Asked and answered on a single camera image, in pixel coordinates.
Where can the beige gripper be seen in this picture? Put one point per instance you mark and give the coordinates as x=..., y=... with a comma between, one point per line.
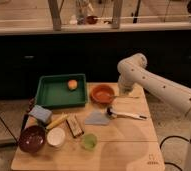
x=124, y=88

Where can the silver metal fork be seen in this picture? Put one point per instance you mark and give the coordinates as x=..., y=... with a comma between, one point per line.
x=115, y=96

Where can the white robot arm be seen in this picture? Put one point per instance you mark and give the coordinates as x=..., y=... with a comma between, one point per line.
x=133, y=70

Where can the orange red bowl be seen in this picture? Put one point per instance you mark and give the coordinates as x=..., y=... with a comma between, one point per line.
x=102, y=94

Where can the white small bowl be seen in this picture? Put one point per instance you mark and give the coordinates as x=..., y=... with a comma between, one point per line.
x=56, y=137

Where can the dark maroon bowl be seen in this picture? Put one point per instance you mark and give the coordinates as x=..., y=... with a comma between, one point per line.
x=32, y=139

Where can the blue grey cloth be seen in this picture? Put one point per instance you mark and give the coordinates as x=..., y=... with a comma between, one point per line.
x=97, y=118

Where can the orange ball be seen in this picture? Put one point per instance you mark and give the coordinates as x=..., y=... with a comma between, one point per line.
x=72, y=84

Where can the brown rectangular block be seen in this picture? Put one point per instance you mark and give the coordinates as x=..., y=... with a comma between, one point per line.
x=74, y=126

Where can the green plastic cup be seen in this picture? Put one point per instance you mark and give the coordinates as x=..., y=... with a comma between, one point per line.
x=89, y=141

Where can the green plastic tray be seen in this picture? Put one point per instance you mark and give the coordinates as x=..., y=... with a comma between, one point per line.
x=53, y=91

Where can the blue sponge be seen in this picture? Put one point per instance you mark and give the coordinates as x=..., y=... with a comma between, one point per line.
x=40, y=113

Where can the yellow wooden handle tool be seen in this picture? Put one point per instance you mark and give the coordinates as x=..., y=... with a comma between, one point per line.
x=57, y=121

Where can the black handled utensil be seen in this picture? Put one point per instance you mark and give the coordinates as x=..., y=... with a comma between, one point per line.
x=24, y=121

